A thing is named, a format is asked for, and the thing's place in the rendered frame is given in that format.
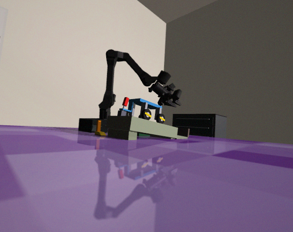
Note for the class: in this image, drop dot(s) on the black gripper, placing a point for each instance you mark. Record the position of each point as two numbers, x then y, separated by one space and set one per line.
166 96

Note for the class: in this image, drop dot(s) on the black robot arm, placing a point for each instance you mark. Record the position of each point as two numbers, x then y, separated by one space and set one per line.
112 58

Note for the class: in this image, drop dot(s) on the red-headed metal pin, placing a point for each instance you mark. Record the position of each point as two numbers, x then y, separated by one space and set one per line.
125 102

